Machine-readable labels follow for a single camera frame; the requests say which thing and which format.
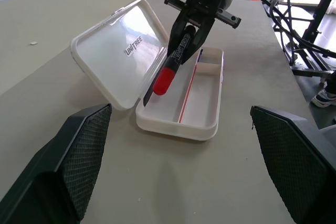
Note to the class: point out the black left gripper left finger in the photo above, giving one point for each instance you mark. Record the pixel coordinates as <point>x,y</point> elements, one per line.
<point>60,161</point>

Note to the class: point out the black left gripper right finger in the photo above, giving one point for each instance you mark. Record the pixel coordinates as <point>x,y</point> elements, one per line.
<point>294,161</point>

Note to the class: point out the black marker with red cap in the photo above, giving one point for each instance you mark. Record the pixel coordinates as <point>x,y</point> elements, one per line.
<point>164,81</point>

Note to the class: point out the white plastic pencil case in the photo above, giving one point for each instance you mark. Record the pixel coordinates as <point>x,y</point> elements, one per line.
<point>199,98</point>

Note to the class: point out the silver robot body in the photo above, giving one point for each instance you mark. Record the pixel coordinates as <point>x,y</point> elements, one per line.
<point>329,132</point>

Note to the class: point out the white sneaker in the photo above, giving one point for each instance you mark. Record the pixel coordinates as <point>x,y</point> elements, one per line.
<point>323,99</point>

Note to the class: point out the person leg in dark trousers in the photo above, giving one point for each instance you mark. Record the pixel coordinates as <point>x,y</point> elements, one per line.
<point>331,82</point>

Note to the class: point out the small white paper scrap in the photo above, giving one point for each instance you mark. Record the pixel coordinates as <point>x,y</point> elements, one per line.
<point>33,43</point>

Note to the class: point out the black metal stand frame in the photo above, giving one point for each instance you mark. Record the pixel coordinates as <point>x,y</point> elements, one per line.
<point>319,16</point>

